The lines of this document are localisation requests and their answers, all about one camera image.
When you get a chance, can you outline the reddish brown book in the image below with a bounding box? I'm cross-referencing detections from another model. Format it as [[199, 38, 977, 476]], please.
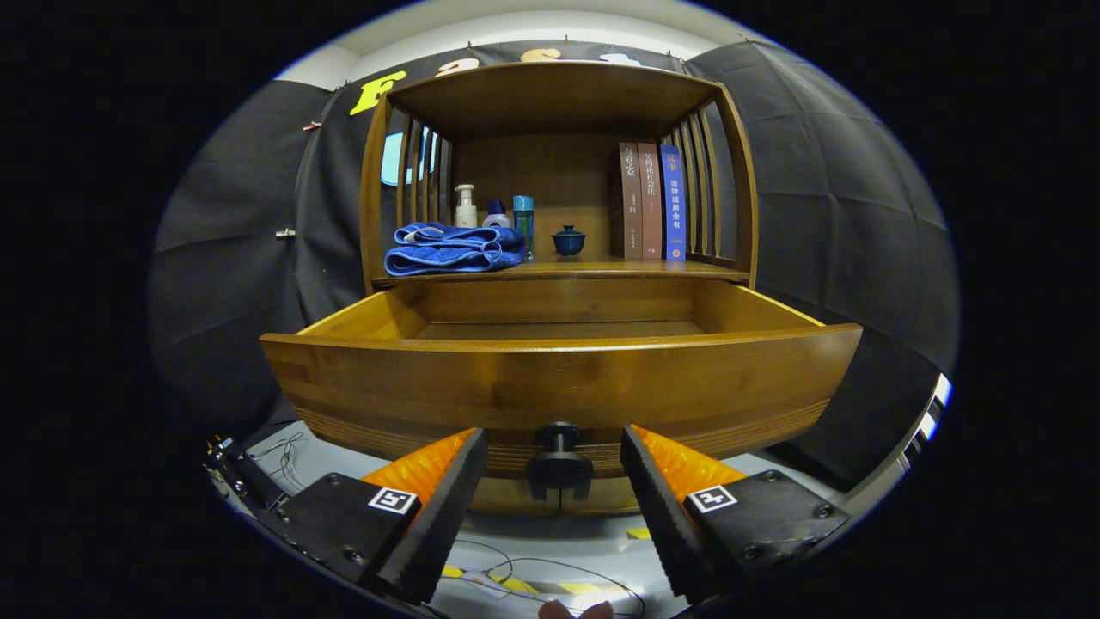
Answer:
[[638, 143, 663, 260]]

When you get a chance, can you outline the wooden drawer with black knob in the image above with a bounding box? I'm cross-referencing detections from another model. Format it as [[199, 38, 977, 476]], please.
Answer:
[[260, 279, 863, 502]]

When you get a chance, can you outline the blue folded towel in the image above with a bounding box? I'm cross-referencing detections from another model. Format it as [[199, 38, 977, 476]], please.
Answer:
[[383, 222, 527, 277]]

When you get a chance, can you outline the dark brown book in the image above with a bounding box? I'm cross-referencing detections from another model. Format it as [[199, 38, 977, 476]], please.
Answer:
[[612, 142, 644, 260]]

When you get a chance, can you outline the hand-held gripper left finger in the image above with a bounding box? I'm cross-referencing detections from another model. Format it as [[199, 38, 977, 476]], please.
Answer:
[[262, 427, 491, 605]]

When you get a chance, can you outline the yellow black striped floor tape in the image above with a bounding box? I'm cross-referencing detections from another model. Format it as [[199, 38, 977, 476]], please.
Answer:
[[438, 563, 613, 599]]

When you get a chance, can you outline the teal clear bottle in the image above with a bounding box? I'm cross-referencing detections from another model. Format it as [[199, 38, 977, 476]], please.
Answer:
[[513, 195, 535, 263]]

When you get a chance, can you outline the wooden cabinet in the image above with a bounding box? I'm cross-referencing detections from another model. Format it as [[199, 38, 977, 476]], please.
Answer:
[[260, 60, 863, 517]]

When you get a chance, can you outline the wooden countertop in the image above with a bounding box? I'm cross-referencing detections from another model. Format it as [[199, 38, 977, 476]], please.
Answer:
[[371, 256, 750, 287]]

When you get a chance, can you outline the blue book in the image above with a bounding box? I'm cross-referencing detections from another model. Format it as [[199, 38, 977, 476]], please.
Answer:
[[659, 144, 687, 261]]

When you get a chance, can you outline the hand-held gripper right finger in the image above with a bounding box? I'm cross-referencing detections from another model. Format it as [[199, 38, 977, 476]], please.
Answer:
[[619, 425, 853, 604]]

